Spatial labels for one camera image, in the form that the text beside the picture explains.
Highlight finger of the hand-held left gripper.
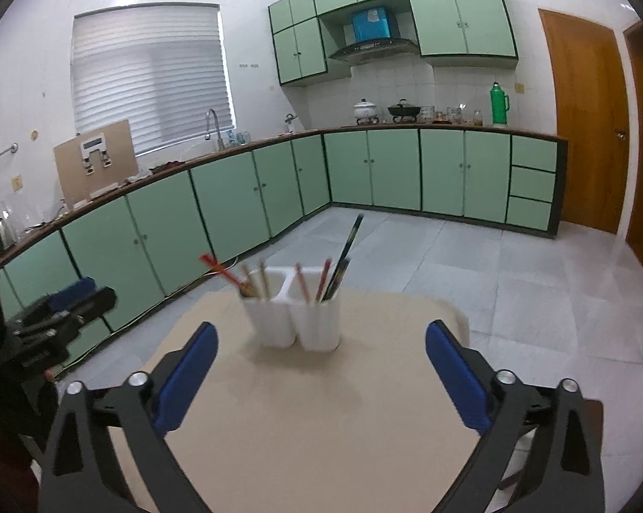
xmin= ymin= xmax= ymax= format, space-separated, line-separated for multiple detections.
xmin=12 ymin=287 xmax=117 ymax=339
xmin=18 ymin=277 xmax=97 ymax=327

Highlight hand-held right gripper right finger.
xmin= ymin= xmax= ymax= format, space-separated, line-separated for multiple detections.
xmin=425 ymin=319 xmax=606 ymax=513

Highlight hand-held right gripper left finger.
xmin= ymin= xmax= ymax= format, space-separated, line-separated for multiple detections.
xmin=37 ymin=322 xmax=220 ymax=513

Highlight white twin-compartment utensil holder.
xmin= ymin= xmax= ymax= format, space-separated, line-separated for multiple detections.
xmin=239 ymin=266 xmax=342 ymax=352

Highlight person's dark clothing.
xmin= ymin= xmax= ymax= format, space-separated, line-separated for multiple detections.
xmin=0 ymin=427 xmax=40 ymax=513

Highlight brown board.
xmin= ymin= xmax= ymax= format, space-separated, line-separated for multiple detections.
xmin=53 ymin=119 xmax=139 ymax=209

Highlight metal sink faucet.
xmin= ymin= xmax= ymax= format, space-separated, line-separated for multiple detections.
xmin=204 ymin=108 xmax=226 ymax=150

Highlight white window blind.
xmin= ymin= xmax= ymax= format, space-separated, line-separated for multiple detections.
xmin=70 ymin=4 xmax=235 ymax=158

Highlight green lower kitchen cabinets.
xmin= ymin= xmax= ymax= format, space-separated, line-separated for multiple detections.
xmin=0 ymin=127 xmax=568 ymax=332

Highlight black wok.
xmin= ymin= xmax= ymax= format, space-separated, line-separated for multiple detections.
xmin=388 ymin=99 xmax=423 ymax=123

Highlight green thermos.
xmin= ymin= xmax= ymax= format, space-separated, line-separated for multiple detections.
xmin=489 ymin=82 xmax=511 ymax=128

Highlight white lidded pot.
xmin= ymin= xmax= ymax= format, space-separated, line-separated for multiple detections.
xmin=352 ymin=98 xmax=380 ymax=125

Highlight range hood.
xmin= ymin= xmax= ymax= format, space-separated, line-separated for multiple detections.
xmin=329 ymin=37 xmax=419 ymax=63

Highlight blue box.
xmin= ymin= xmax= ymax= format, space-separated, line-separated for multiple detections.
xmin=352 ymin=8 xmax=394 ymax=44

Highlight white bracket on board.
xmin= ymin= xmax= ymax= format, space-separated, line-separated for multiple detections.
xmin=79 ymin=133 xmax=113 ymax=176

